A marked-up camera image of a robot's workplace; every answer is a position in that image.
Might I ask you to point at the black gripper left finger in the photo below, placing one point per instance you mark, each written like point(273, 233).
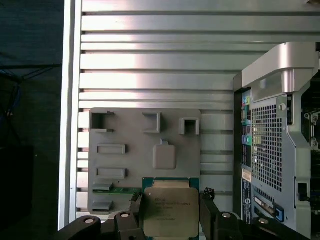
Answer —
point(125, 225)

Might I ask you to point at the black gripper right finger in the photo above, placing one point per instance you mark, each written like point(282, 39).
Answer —
point(225, 225)

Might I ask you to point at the silver green CPU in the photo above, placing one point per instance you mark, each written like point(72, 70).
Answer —
point(170, 210)

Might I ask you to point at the green RAM stick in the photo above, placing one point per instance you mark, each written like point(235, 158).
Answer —
point(125, 190)

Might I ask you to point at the blue plastic case latch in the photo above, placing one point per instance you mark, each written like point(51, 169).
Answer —
point(279, 213)

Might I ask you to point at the grey parts rack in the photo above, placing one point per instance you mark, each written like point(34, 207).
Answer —
point(140, 142)

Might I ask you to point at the black open PC case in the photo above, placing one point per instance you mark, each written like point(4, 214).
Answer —
point(270, 150)

